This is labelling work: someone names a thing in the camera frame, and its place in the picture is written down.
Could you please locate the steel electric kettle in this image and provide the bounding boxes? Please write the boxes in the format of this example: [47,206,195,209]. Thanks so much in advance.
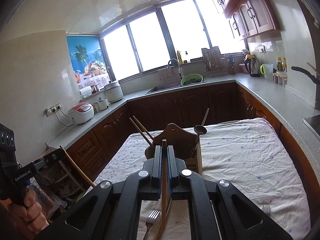
[244,54,261,77]

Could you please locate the kitchen sink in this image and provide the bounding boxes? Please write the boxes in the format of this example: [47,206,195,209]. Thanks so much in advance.
[144,80,207,95]

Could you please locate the wooden wall cabinets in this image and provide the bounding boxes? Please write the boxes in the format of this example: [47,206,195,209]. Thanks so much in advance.
[204,0,281,40]

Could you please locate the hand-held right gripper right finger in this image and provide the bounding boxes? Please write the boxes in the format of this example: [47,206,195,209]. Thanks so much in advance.
[167,145,294,240]

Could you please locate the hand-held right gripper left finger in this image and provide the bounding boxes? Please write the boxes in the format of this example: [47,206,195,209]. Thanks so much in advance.
[32,145,163,240]

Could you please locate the wooden stool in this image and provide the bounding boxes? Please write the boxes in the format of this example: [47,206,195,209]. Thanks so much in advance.
[45,146,87,195]

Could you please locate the beach and fruit wall poster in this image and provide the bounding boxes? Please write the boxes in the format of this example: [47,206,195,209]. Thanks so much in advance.
[66,35,110,90]

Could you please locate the gas stove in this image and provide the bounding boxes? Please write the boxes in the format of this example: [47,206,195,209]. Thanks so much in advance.
[303,115,320,135]

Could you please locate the wall power strip outlet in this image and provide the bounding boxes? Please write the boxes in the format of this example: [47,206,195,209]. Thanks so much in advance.
[46,102,62,116]

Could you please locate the chrome kitchen faucet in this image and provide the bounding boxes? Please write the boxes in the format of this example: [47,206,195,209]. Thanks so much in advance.
[167,58,185,79]

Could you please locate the kitchen window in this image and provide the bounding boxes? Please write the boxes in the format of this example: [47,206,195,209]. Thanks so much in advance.
[100,0,248,80]

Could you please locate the large white cooker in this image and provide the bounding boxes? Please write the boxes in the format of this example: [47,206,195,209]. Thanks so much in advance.
[104,80,124,103]

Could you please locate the light wooden chopstick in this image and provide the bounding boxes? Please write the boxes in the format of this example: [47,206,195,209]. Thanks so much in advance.
[59,145,97,188]

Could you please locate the condiment bottles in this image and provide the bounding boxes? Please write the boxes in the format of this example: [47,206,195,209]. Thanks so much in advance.
[276,56,287,72]

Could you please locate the floral white tablecloth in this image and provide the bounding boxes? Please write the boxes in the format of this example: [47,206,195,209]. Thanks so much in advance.
[85,117,304,240]

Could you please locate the black wok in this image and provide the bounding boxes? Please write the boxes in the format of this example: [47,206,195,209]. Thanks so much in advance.
[291,62,320,85]

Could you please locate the black power cable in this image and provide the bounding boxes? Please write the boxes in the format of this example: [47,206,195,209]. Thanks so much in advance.
[54,110,75,127]

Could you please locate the metal spoon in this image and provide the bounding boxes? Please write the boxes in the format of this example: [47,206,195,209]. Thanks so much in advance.
[189,125,207,158]

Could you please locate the wooden utensil holder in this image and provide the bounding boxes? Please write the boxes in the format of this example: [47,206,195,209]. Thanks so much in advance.
[144,123,202,175]

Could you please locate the white and red rice cooker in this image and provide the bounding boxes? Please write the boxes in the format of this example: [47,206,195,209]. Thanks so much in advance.
[68,102,95,125]

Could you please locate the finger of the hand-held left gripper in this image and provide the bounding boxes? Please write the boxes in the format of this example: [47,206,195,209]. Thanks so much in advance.
[31,148,66,174]

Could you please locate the green and white pitcher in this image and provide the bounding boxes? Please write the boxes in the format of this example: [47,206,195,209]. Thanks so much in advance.
[260,64,274,81]

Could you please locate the person's left hand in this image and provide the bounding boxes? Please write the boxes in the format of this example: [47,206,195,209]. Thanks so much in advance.
[6,189,50,239]

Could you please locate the row of spice jars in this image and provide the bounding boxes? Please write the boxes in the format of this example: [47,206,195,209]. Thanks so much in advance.
[272,72,288,86]

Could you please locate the large metal fork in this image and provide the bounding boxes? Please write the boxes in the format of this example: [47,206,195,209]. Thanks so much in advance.
[144,209,160,240]

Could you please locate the small white cooker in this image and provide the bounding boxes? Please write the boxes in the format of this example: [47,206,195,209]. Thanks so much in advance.
[95,97,110,111]

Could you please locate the green colander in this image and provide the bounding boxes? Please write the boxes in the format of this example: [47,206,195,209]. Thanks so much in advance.
[180,74,202,85]

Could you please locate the metal dish rack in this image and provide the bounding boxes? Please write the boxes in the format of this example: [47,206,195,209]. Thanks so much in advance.
[201,46,227,77]

